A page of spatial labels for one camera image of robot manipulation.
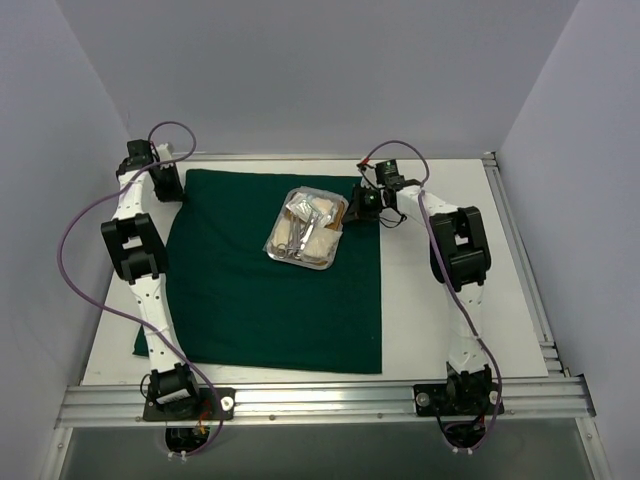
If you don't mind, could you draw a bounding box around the aluminium front rail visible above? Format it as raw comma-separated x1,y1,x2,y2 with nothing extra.
56,375,596,428

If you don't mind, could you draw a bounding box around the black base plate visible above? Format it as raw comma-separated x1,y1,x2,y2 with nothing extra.
412,383,505,417
142,387,236,422

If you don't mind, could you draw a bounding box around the white gauze pad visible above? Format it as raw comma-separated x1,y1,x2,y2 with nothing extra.
302,228,342,262

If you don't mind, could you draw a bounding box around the aluminium rail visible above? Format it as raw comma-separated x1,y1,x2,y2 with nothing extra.
482,152,569,377
56,375,596,428

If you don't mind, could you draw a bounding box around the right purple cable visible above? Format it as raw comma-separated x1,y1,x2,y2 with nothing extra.
357,140,504,449

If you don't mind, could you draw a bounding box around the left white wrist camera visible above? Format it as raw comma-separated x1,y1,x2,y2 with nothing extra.
151,143,173,162

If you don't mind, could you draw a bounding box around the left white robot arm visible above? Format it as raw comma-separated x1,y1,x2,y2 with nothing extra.
101,139,202,421

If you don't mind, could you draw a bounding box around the silver instrument tray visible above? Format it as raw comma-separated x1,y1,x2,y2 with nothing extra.
263,186,349,271

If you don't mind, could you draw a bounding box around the purple cable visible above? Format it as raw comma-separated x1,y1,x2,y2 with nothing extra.
357,140,504,449
55,120,236,456

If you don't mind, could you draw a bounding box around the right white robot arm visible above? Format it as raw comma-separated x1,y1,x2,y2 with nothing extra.
343,158,493,413

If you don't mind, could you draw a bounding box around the aluminium right side rail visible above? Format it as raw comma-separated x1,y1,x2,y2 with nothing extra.
482,152,569,377

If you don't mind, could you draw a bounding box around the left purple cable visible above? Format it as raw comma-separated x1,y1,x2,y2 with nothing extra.
55,120,236,456

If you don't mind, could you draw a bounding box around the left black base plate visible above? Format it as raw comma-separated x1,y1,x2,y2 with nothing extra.
142,387,236,422

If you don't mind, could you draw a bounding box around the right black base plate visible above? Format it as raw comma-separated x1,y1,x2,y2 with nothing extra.
412,383,505,417

